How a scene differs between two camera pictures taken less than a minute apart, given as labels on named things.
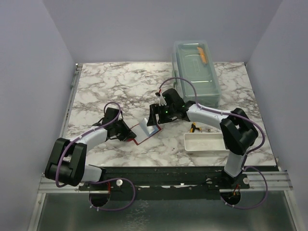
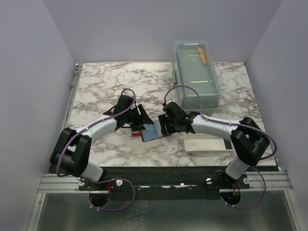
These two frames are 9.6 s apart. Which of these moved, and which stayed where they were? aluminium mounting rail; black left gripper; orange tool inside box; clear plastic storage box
Moved: black left gripper
Stayed: aluminium mounting rail; orange tool inside box; clear plastic storage box
